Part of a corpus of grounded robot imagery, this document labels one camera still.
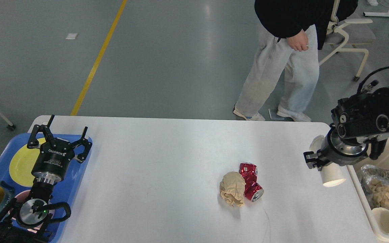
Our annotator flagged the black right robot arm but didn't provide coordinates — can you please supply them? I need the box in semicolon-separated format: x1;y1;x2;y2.
304;79;389;171

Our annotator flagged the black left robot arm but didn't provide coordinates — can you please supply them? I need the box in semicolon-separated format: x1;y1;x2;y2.
0;115;93;243

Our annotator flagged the white office chair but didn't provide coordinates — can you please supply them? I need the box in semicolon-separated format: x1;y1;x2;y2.
318;0;375;82

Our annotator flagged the blue plastic tray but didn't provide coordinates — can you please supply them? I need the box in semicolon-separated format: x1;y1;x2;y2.
0;133;89;243

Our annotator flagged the person in light trousers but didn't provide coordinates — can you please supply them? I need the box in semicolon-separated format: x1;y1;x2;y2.
233;0;326;122

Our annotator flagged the black jacket on chair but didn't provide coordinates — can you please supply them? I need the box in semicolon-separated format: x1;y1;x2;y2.
315;0;358;50

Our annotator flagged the white plastic bin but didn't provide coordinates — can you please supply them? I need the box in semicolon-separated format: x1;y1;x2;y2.
348;138;389;243

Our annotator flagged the crushed red can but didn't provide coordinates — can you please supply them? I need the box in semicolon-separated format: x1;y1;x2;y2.
239;163;264;202

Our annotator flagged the yellow plastic plate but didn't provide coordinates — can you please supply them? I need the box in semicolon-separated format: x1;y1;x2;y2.
9;136;40;188

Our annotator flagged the passing person's hand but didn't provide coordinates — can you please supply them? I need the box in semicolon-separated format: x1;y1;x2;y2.
286;29;309;51

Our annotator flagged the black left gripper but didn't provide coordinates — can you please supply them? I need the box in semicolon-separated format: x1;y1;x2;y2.
26;115;92;183

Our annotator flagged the foil bag with paper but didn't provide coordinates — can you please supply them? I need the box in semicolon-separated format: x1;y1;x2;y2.
359;164;389;210

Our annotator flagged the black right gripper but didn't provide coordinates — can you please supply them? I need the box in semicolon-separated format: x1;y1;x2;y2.
304;130;368;170

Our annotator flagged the crumpled brown paper ball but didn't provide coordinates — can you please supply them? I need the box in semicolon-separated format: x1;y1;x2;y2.
219;172;246;207

